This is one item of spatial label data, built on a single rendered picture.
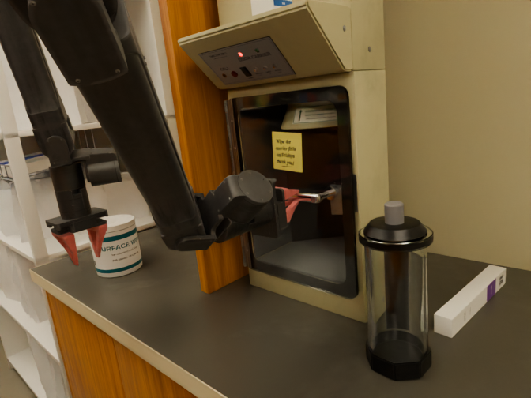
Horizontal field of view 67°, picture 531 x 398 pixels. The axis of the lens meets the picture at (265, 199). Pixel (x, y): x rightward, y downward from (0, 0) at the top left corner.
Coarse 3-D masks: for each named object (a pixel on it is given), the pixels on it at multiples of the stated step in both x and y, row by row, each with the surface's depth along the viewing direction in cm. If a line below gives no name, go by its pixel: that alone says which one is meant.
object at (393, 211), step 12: (384, 204) 61; (396, 204) 59; (384, 216) 64; (396, 216) 59; (408, 216) 63; (372, 228) 60; (384, 228) 58; (396, 228) 58; (408, 228) 57; (420, 228) 58; (384, 240) 58; (396, 240) 57; (408, 240) 57
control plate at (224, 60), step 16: (224, 48) 73; (240, 48) 71; (272, 48) 68; (208, 64) 80; (224, 64) 78; (240, 64) 75; (256, 64) 73; (272, 64) 71; (288, 64) 70; (224, 80) 82; (240, 80) 80; (256, 80) 78
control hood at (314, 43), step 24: (312, 0) 58; (240, 24) 66; (264, 24) 64; (288, 24) 62; (312, 24) 60; (336, 24) 62; (192, 48) 78; (216, 48) 75; (288, 48) 66; (312, 48) 64; (336, 48) 63; (312, 72) 69; (336, 72) 67
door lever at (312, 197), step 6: (330, 186) 74; (300, 192) 74; (324, 192) 73; (330, 192) 74; (288, 198) 75; (294, 198) 74; (300, 198) 73; (306, 198) 72; (312, 198) 71; (318, 198) 71; (324, 198) 73; (330, 198) 74
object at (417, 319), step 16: (368, 240) 59; (416, 240) 56; (368, 256) 61; (384, 256) 58; (400, 256) 57; (416, 256) 58; (368, 272) 62; (384, 272) 59; (400, 272) 58; (416, 272) 58; (368, 288) 62; (384, 288) 59; (400, 288) 58; (416, 288) 59; (368, 304) 63; (384, 304) 60; (400, 304) 59; (416, 304) 59; (368, 320) 64; (384, 320) 61; (400, 320) 60; (416, 320) 60; (368, 336) 66; (384, 336) 62; (400, 336) 60; (416, 336) 61; (384, 352) 62; (400, 352) 61; (416, 352) 61
